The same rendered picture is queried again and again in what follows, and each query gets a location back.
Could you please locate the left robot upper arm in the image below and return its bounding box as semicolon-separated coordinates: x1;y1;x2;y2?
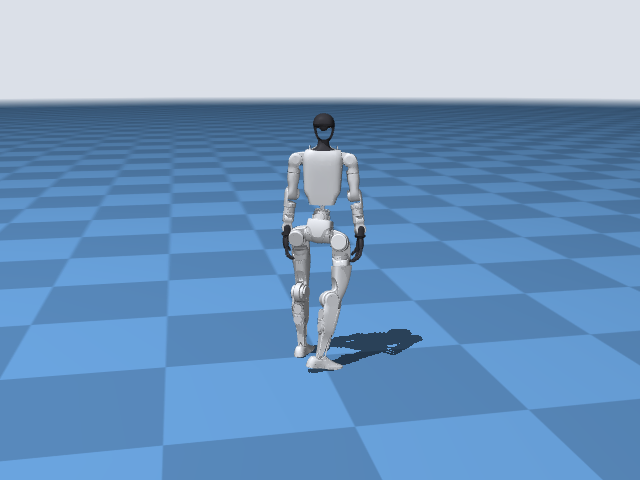
287;151;305;200

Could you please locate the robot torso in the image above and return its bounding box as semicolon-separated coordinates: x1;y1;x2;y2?
303;145;343;244

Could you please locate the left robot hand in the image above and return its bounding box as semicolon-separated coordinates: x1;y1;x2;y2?
281;225;294;259

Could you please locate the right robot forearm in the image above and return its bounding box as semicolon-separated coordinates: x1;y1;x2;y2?
351;189;366;235

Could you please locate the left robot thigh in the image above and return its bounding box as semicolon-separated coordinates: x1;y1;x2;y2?
288;225;311;302

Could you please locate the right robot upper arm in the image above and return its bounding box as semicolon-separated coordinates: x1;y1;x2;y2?
341;152;360;202

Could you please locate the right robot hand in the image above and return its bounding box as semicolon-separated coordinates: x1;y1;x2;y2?
349;226;365;262

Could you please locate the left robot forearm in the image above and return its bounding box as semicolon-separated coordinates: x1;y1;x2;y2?
282;187;296;232

